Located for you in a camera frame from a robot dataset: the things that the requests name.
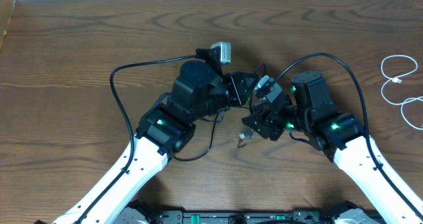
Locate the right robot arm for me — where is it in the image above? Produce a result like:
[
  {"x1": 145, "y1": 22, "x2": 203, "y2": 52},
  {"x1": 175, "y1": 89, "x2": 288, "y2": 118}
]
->
[{"x1": 242, "y1": 71, "x2": 422, "y2": 223}]

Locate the left camera black cable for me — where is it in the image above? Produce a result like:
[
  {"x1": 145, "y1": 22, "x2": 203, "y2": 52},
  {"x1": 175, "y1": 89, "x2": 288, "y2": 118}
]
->
[{"x1": 74, "y1": 54, "x2": 212, "y2": 224}]

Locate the camera black cable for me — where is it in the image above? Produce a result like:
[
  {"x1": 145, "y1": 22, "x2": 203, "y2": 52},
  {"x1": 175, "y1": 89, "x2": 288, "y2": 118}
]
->
[
  {"x1": 272, "y1": 52, "x2": 423, "y2": 218},
  {"x1": 74, "y1": 54, "x2": 212, "y2": 224}
]

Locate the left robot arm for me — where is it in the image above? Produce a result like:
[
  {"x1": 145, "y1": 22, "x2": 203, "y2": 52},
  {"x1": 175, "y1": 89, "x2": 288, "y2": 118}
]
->
[{"x1": 55, "y1": 60, "x2": 258, "y2": 223}]

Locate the white USB cable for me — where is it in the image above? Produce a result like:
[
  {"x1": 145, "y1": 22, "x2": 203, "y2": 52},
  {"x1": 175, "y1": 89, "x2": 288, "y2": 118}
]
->
[{"x1": 380, "y1": 54, "x2": 423, "y2": 131}]

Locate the right camera black cable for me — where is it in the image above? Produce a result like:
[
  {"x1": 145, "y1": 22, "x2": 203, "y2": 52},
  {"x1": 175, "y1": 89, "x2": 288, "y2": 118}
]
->
[{"x1": 272, "y1": 52, "x2": 423, "y2": 218}]

